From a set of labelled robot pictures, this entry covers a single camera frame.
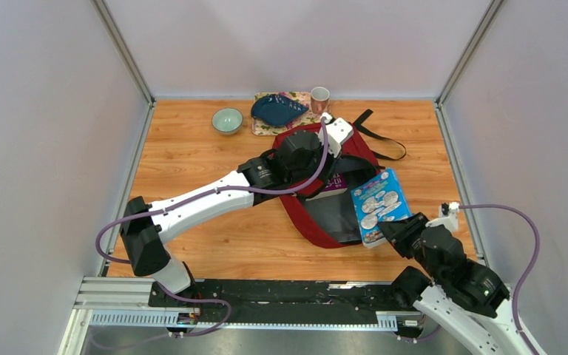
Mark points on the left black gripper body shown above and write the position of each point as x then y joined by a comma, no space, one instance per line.
299,177

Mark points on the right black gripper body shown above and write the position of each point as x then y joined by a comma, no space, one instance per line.
404,238

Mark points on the purple treehouse book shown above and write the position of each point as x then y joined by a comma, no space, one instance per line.
335,186

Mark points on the red backpack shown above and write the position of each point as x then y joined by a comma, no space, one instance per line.
330,222

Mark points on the blue comic book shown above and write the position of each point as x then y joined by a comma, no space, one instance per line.
381,199

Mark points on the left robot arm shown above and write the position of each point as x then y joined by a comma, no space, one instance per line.
146,228

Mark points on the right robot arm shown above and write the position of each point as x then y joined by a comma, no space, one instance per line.
468,299

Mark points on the dark blue leaf plate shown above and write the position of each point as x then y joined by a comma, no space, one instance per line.
277,110

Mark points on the pink mug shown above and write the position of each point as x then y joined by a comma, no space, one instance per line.
320,100

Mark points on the floral tray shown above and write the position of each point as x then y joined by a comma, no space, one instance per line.
260,128

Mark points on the light green bowl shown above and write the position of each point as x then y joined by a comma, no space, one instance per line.
227,121

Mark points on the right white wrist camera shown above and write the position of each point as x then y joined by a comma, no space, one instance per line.
448,217

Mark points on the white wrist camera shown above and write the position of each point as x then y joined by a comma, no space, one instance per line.
448,217
334,132

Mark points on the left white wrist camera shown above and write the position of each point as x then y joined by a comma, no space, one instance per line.
334,132

